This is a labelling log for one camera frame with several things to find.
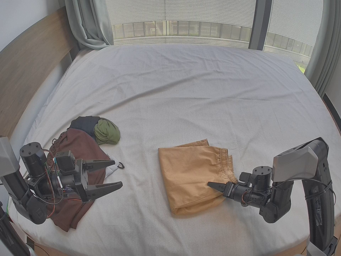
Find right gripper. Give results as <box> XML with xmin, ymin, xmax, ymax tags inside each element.
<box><xmin>222</xmin><ymin>182</ymin><xmax>252</xmax><ymax>201</ymax></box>

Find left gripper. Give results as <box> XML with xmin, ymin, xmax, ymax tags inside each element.
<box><xmin>51</xmin><ymin>158</ymin><xmax>123</xmax><ymax>203</ymax></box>

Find tan shorts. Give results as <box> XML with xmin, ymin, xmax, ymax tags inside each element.
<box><xmin>158</xmin><ymin>139</ymin><xmax>239</xmax><ymax>218</ymax></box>

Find white garment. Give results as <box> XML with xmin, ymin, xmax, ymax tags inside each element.
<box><xmin>103</xmin><ymin>155</ymin><xmax>126</xmax><ymax>181</ymax></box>

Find brown shorts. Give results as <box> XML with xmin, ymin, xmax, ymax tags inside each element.
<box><xmin>47</xmin><ymin>128</ymin><xmax>112</xmax><ymax>233</ymax></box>

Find green garment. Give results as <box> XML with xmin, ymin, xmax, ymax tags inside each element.
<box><xmin>94</xmin><ymin>119</ymin><xmax>121</xmax><ymax>145</ymax></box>

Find black garment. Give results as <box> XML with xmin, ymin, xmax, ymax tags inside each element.
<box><xmin>68</xmin><ymin>116</ymin><xmax>107</xmax><ymax>138</ymax></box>

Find bed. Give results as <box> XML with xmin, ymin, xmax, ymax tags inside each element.
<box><xmin>0</xmin><ymin>6</ymin><xmax>341</xmax><ymax>256</ymax></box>

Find grey-green curtain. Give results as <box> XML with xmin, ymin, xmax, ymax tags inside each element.
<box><xmin>63</xmin><ymin>0</ymin><xmax>114</xmax><ymax>50</ymax></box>
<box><xmin>305</xmin><ymin>0</ymin><xmax>341</xmax><ymax>98</ymax></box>

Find window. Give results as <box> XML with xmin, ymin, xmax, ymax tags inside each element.
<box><xmin>102</xmin><ymin>0</ymin><xmax>324</xmax><ymax>63</ymax></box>

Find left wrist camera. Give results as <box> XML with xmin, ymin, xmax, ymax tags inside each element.
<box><xmin>55</xmin><ymin>150</ymin><xmax>78</xmax><ymax>175</ymax></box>

